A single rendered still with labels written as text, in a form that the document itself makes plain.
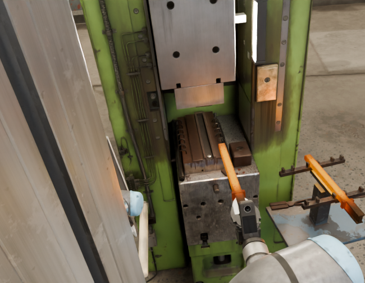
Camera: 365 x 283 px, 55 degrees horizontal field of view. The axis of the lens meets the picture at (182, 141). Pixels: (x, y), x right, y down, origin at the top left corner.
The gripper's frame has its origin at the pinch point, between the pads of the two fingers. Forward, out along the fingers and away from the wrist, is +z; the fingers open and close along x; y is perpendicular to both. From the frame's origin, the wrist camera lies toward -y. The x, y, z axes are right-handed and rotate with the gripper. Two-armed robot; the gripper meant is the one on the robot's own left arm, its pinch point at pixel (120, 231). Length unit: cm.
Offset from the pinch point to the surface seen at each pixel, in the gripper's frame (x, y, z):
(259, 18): 41, -66, -63
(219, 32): 29, -49, -63
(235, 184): 42.5, -17.1, -19.6
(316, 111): 66, -268, 94
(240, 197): 46, -10, -21
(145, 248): -1.3, -14.9, 29.7
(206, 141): 17, -59, -5
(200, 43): 23, -46, -60
